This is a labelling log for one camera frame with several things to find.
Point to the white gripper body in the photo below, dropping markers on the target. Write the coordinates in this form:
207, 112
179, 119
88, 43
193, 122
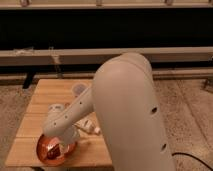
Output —
70, 136

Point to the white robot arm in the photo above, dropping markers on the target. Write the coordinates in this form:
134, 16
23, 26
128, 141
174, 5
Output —
123, 97

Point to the white cloth toy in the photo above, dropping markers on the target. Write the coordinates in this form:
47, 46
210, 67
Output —
86, 125

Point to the wooden table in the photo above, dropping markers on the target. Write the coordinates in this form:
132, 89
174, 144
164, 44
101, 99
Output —
91, 150

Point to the black table leg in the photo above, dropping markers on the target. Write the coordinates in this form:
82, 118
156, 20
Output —
28, 80

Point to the grey metal rail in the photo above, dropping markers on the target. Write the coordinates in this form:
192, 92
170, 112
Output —
98, 56

